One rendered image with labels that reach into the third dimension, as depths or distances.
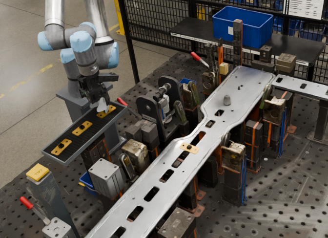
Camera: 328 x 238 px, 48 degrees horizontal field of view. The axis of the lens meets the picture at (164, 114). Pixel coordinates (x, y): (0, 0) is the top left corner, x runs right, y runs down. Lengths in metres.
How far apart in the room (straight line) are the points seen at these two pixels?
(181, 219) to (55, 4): 0.95
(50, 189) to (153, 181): 0.39
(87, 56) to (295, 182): 1.11
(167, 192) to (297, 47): 1.14
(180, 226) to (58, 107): 2.63
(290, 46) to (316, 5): 0.24
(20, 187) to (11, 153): 1.38
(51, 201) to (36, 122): 2.21
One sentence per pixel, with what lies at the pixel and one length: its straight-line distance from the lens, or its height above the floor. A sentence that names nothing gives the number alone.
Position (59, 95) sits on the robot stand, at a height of 1.10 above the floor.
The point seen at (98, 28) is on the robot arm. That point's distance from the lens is 1.71.
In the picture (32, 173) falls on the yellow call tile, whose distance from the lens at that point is 1.45.
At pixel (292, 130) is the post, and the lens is 2.12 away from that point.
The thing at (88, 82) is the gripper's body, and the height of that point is 1.35.
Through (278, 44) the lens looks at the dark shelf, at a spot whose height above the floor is 1.03.
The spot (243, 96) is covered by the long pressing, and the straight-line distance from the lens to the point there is 1.84.
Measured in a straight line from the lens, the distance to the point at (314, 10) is 2.18.
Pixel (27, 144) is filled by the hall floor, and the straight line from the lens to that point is 3.48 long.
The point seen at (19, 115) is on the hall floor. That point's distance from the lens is 3.86.
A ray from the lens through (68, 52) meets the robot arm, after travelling 1.75.
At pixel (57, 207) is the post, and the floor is 0.97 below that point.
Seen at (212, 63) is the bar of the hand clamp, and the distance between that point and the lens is 1.87.
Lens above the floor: 2.12
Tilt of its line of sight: 40 degrees down
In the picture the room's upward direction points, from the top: 9 degrees counter-clockwise
